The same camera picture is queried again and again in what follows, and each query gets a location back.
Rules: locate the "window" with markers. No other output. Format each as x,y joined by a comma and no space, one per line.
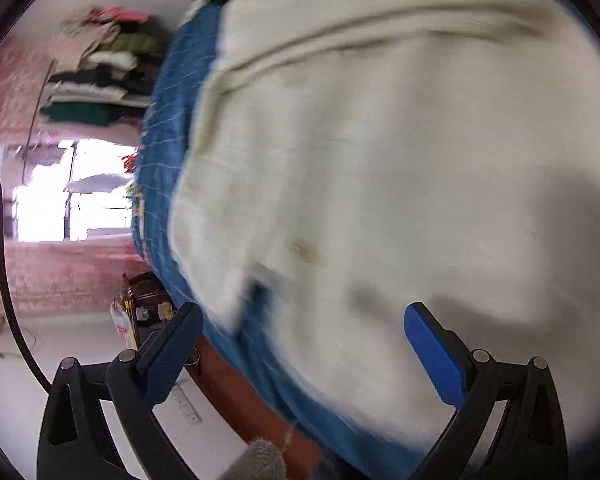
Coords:
75,190

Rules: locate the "dark wooden cabinet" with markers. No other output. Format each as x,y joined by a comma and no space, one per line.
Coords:
147,305

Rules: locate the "white plastic bag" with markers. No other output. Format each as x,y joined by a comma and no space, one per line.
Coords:
121,322

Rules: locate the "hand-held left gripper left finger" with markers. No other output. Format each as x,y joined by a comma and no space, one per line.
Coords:
172,347

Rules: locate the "pile of folded clothes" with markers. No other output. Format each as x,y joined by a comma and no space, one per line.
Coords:
102,67

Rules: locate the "cream large garment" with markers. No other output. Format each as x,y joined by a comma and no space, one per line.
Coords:
380,200

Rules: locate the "grey cloth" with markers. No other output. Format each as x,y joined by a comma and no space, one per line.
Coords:
255,462

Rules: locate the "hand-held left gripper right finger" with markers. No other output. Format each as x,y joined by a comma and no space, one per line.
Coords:
435,355

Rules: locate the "wooden bed frame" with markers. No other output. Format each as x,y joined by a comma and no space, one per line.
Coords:
252,400

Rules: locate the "blue checked bed sheet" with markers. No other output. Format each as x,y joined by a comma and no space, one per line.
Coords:
165,170

